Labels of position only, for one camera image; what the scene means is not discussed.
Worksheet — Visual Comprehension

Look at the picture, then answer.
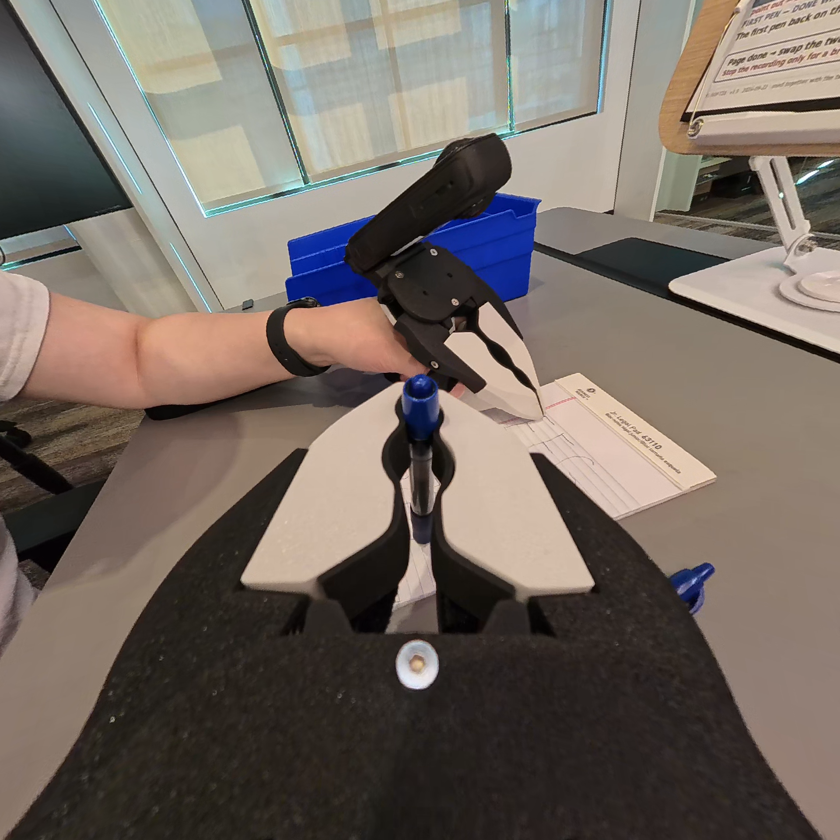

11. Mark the black office chair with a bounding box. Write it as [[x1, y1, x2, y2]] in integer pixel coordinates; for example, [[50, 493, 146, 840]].
[[0, 419, 74, 497]]

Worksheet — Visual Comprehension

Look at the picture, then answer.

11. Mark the person's left hand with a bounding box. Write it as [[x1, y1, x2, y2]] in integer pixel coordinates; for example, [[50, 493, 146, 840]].
[[325, 297, 472, 401]]

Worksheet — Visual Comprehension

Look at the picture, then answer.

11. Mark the blue plastic bin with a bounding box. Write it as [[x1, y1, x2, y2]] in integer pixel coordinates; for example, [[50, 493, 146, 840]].
[[285, 192, 543, 308]]

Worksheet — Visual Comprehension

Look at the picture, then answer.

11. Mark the wooden stand board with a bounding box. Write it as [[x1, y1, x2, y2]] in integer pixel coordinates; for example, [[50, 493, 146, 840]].
[[658, 0, 840, 158]]

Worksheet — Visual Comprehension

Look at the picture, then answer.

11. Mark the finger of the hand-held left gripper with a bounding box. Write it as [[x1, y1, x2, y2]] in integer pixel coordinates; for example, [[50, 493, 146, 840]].
[[445, 330, 543, 420], [469, 279, 542, 403]]

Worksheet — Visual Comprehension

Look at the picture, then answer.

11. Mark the printed instruction sheet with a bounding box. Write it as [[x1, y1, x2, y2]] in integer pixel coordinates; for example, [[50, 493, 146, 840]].
[[681, 0, 840, 149]]

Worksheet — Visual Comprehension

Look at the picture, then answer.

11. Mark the dark monitor screen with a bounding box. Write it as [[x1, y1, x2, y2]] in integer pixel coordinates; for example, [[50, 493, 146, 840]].
[[0, 0, 136, 242]]

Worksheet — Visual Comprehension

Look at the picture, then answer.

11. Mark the white tray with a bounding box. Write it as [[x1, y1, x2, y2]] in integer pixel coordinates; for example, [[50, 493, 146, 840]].
[[668, 236, 840, 357]]

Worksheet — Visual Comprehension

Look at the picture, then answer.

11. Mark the white lined notepad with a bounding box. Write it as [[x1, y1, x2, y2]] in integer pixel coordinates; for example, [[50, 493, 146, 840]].
[[387, 373, 718, 634]]

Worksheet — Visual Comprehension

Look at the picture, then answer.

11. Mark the black wrist watch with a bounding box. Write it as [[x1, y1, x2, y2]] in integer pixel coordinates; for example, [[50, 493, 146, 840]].
[[266, 297, 333, 378]]

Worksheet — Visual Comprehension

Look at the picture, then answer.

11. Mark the blue ballpoint pen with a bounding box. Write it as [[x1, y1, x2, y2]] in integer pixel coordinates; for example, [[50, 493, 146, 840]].
[[668, 561, 716, 616], [402, 374, 442, 546]]

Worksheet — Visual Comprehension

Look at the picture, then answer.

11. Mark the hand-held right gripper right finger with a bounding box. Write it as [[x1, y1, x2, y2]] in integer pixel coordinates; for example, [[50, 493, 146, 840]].
[[431, 394, 596, 631]]

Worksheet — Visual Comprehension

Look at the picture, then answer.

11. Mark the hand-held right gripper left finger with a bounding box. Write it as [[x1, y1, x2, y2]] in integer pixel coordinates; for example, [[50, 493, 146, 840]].
[[241, 387, 412, 634]]

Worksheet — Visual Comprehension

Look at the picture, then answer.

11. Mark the glass window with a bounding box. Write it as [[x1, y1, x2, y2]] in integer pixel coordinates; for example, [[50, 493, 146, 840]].
[[49, 0, 623, 219]]

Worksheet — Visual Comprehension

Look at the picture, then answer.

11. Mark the white shirt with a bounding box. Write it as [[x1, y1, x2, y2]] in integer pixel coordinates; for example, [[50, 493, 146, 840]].
[[0, 271, 52, 652]]

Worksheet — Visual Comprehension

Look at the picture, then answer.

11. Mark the black desk mat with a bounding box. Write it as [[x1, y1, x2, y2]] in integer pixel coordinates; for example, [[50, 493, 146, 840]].
[[533, 236, 840, 366]]

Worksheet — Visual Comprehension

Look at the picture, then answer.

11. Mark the person's left forearm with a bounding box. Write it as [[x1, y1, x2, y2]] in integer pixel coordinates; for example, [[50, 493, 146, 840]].
[[20, 289, 277, 404]]

